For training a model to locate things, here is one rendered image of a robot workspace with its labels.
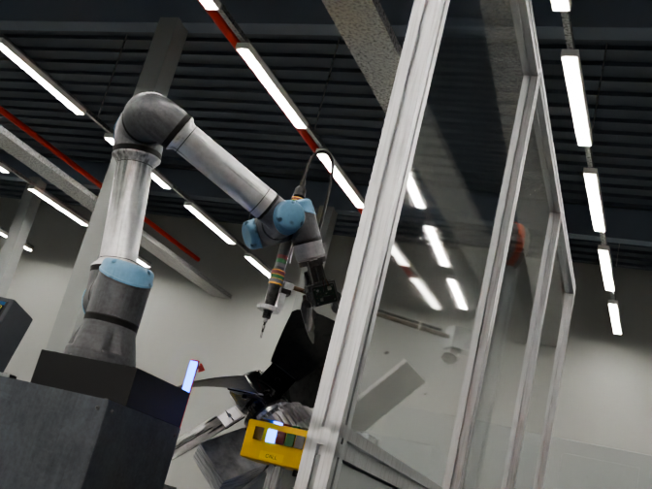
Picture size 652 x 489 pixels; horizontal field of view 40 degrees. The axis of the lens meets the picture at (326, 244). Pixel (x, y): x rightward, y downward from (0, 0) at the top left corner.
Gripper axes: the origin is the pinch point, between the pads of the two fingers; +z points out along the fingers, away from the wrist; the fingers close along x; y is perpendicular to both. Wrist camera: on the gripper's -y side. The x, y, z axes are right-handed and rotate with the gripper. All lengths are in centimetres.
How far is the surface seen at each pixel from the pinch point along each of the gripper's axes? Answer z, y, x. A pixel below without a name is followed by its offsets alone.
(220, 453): 25.5, -19.9, -34.3
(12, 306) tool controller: -27, -31, -79
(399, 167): -32, 108, -1
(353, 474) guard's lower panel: 7, 108, -17
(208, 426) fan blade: 21, -40, -36
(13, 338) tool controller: -19, -33, -81
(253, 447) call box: 18.7, 16.8, -26.4
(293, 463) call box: 23.5, 22.5, -18.8
